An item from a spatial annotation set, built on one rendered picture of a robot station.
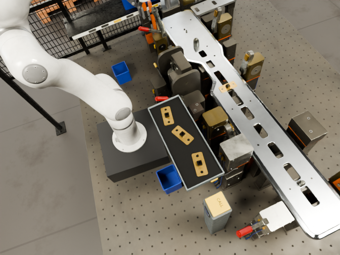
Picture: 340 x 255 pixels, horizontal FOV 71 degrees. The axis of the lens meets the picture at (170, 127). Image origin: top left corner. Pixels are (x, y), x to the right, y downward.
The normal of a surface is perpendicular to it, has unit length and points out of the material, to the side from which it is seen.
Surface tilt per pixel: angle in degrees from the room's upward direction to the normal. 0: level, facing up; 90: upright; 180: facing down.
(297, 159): 0
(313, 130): 0
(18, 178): 0
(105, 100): 69
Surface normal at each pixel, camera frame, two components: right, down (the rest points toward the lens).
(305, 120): -0.14, -0.49
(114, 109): 0.38, 0.50
